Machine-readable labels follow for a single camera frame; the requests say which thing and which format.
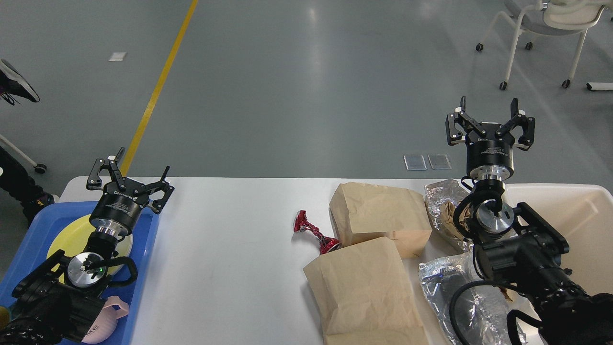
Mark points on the left white chair leg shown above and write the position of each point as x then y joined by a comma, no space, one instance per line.
38,167

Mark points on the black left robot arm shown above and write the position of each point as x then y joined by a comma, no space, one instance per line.
62,297

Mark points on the blue plastic tray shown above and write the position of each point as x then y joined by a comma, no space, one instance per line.
34,250

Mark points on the small crumpled brown paper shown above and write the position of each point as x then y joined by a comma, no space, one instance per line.
507,296

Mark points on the yellow round plate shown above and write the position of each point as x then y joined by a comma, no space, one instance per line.
67,237

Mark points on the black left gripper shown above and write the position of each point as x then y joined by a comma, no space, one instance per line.
119,206

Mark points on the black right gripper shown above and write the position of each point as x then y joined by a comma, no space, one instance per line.
489,145

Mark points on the brown paper bag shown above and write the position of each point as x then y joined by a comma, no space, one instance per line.
362,212
364,296

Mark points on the crushed red can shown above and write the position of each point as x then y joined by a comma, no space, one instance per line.
326,244

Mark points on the beige plastic bin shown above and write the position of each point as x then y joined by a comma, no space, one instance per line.
583,214

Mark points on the pink ribbed mug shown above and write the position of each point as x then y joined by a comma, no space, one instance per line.
106,322

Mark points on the white wheeled chair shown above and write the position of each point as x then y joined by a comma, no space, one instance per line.
548,18

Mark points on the front crumpled foil sheet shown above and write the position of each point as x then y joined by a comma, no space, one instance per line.
480,311

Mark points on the crumpled brown paper ball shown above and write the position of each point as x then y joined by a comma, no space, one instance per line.
447,210

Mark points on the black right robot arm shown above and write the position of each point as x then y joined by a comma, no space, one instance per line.
514,247

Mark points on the person in dark clothes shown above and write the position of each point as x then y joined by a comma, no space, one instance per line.
14,179

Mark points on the crumpled aluminium foil sheet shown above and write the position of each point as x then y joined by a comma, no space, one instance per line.
436,194

